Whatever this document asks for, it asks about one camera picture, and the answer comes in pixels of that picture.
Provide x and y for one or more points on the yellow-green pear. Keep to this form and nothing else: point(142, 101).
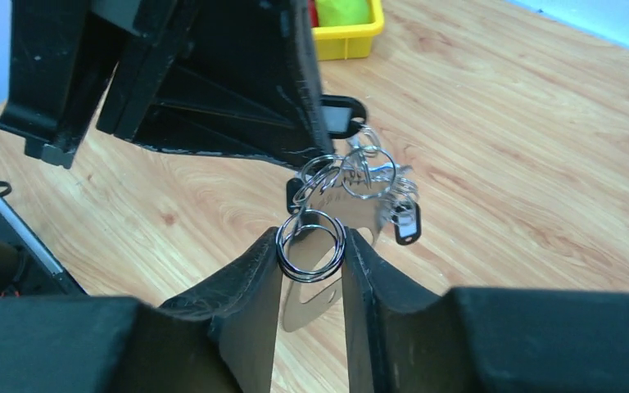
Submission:
point(333, 13)

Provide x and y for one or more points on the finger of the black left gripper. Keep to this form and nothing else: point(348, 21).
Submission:
point(62, 54)
point(222, 78)

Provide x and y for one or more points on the red apple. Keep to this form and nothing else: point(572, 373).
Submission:
point(314, 19)

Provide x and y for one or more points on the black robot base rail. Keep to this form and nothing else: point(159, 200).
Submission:
point(27, 266)

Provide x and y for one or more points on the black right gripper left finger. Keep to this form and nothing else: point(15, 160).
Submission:
point(218, 336)

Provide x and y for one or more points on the yellow plastic fruit tray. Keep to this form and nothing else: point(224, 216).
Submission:
point(349, 41)

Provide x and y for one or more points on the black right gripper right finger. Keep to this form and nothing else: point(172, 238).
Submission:
point(401, 337)

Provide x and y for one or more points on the silver keyring bunch with keys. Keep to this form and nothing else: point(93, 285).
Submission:
point(362, 188)

